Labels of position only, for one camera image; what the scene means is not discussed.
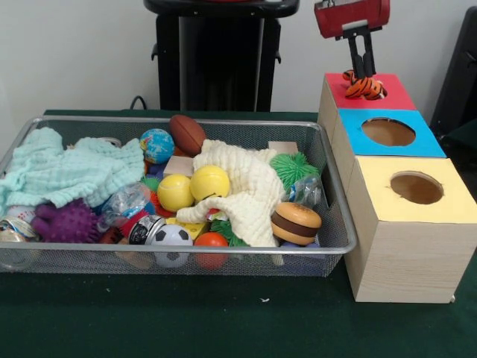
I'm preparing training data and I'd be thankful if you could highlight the dark green side table cloth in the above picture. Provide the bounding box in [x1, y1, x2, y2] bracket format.
[437, 118, 477, 204]

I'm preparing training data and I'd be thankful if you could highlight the wooden box with three holes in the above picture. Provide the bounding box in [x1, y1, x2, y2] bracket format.
[317, 72, 477, 304]

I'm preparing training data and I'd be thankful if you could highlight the yellow smiley ball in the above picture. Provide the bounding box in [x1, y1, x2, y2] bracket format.
[189, 165, 231, 202]

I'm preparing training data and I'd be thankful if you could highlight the orange tiger plush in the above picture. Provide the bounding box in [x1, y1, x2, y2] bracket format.
[342, 69, 388, 101]

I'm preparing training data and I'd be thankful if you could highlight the yellow tennis ball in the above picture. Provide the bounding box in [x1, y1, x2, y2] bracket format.
[156, 175, 195, 213]

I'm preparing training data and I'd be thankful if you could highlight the cream waffle cloth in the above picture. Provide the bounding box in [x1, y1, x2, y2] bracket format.
[174, 139, 290, 248]

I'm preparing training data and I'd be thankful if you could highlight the blue globe ball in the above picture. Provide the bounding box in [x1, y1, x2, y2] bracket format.
[139, 128, 175, 165]

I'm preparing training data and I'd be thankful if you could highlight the black white soccer ball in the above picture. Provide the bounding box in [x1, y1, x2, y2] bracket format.
[151, 225, 194, 269]

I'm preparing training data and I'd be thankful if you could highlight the toy hamburger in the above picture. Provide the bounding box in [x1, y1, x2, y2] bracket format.
[270, 202, 323, 246]

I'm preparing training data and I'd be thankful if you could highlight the black looped cable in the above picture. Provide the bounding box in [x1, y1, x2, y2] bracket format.
[128, 95, 150, 111]

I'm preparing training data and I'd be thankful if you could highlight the shallow silver mesh bin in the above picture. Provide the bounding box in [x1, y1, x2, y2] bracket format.
[0, 115, 358, 277]

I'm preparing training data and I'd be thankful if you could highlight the orange red ball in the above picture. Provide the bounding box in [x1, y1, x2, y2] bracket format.
[193, 231, 229, 270]

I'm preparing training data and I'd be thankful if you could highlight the green spiky rubber ball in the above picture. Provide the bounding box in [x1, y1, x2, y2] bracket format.
[270, 151, 320, 187]

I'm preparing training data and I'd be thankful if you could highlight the black chair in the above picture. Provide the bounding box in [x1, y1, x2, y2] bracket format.
[430, 6, 477, 139]

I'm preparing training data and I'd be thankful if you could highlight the brown toy football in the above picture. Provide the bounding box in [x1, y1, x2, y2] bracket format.
[169, 114, 207, 157]

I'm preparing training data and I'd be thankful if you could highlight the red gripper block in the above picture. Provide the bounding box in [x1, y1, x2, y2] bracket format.
[314, 0, 391, 78]

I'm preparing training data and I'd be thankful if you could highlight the mint green waffle cloth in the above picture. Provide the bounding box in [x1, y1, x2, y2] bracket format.
[0, 126, 145, 216]

